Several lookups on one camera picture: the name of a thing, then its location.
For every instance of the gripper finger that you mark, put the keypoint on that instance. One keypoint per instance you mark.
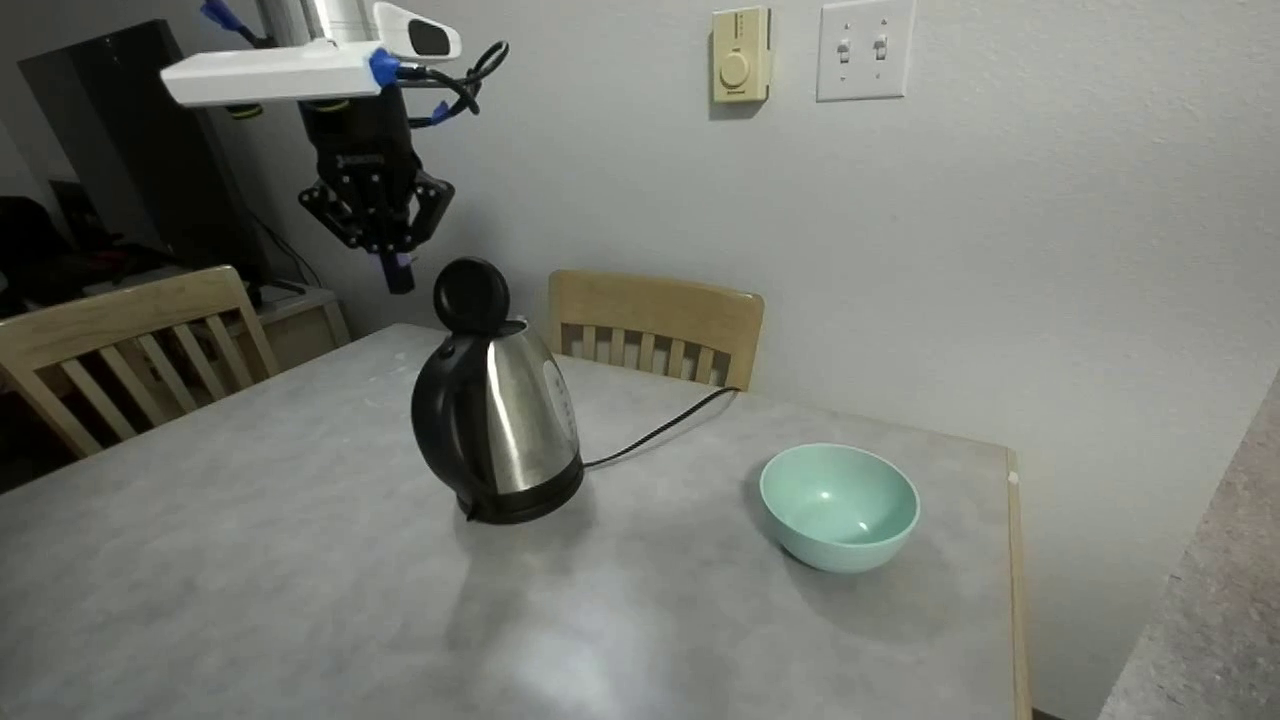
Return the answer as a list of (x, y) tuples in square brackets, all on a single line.
[(425, 205), (340, 215)]

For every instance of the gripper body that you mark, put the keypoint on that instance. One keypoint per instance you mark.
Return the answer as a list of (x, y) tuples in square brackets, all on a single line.
[(362, 140)]

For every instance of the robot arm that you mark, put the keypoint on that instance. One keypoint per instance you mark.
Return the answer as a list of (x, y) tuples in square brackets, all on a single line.
[(340, 18)]

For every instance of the black kettle lid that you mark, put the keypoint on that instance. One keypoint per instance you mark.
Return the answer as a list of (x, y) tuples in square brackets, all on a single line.
[(470, 295)]

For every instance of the steel and black electric kettle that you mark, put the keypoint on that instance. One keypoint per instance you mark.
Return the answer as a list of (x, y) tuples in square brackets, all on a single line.
[(500, 420)]

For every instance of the small wooden side table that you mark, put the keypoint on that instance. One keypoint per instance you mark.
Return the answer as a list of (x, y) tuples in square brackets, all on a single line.
[(300, 325)]

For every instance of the tall black cabinet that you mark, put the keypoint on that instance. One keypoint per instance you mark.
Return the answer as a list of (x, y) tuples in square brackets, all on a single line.
[(130, 150)]

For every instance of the wooden chair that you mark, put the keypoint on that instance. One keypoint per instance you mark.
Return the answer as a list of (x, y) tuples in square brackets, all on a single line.
[(120, 330), (655, 315)]

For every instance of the mint green bowl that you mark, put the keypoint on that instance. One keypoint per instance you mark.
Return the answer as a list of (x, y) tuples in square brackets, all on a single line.
[(838, 510)]

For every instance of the speckled grey counter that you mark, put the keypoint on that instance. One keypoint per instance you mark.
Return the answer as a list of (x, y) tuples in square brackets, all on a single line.
[(1215, 600)]

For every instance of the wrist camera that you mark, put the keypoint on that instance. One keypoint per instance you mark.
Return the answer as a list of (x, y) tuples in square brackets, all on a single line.
[(270, 75)]

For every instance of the beige wall thermostat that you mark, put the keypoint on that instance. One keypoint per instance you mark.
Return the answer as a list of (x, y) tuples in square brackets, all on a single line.
[(740, 55)]

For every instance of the white light switch plate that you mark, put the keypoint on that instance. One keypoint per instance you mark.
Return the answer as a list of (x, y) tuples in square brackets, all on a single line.
[(865, 50)]

